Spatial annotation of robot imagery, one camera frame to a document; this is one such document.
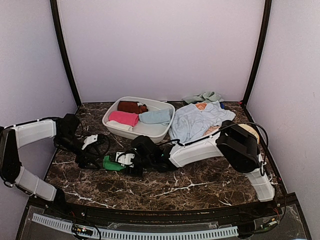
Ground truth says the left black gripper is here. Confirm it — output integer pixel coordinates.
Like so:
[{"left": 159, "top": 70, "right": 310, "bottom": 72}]
[{"left": 55, "top": 133, "right": 102, "bottom": 170}]

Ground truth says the green microfiber towel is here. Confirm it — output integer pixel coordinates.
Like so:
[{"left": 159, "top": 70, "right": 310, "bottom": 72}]
[{"left": 102, "top": 155, "right": 126, "bottom": 172}]

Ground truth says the light blue towel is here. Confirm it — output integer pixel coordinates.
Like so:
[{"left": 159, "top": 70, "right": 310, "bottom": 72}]
[
  {"left": 138, "top": 108, "right": 172, "bottom": 125},
  {"left": 168, "top": 101, "right": 236, "bottom": 144}
]

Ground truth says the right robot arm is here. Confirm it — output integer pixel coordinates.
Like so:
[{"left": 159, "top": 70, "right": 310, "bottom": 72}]
[{"left": 125, "top": 120, "right": 276, "bottom": 217}]

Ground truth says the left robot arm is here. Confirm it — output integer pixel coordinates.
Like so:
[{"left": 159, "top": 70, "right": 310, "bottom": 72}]
[{"left": 0, "top": 113, "right": 105, "bottom": 218}]

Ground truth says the white rolled towel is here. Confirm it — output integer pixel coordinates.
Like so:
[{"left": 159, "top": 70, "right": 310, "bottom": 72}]
[{"left": 106, "top": 120, "right": 133, "bottom": 131}]

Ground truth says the pink rolled towel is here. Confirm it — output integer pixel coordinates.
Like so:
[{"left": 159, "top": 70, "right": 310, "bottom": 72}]
[{"left": 108, "top": 111, "right": 139, "bottom": 127}]

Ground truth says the white plastic basin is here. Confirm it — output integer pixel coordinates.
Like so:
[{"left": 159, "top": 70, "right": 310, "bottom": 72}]
[{"left": 102, "top": 96, "right": 176, "bottom": 144}]

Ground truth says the light blue rolled towel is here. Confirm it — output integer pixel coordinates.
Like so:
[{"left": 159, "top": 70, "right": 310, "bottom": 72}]
[{"left": 138, "top": 108, "right": 172, "bottom": 125}]

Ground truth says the brown rolled towel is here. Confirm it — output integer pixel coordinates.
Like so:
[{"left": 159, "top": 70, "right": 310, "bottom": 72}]
[{"left": 117, "top": 100, "right": 149, "bottom": 114}]

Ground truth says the small circuit board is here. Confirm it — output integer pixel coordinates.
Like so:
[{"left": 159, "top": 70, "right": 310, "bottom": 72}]
[{"left": 71, "top": 224, "right": 94, "bottom": 237}]

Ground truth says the orange patterned cloth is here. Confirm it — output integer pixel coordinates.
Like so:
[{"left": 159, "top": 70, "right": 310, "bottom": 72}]
[{"left": 195, "top": 102, "right": 207, "bottom": 111}]

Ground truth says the sage green crumpled towel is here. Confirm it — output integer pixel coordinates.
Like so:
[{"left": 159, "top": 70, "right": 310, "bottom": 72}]
[{"left": 182, "top": 91, "right": 224, "bottom": 104}]

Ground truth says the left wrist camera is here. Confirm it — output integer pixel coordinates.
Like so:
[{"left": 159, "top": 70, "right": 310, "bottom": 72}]
[{"left": 81, "top": 134, "right": 98, "bottom": 150}]

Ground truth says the left camera black cable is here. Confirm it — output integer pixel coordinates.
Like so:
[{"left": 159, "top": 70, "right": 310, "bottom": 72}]
[{"left": 79, "top": 133, "right": 111, "bottom": 161}]

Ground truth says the white slotted cable duct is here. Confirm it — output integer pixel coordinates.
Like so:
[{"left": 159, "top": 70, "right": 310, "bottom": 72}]
[{"left": 31, "top": 213, "right": 239, "bottom": 240}]

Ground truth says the black front rail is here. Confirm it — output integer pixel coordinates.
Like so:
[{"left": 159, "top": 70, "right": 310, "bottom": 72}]
[{"left": 33, "top": 190, "right": 300, "bottom": 226}]

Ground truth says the left black frame post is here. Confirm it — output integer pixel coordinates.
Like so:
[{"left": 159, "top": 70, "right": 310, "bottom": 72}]
[{"left": 49, "top": 0, "right": 82, "bottom": 108}]

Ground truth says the black frame post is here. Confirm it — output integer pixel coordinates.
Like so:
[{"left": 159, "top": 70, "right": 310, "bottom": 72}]
[
  {"left": 49, "top": 0, "right": 82, "bottom": 108},
  {"left": 241, "top": 0, "right": 273, "bottom": 108}
]

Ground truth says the right black frame post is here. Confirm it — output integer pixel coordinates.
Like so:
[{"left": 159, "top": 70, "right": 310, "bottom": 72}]
[{"left": 241, "top": 0, "right": 273, "bottom": 108}]

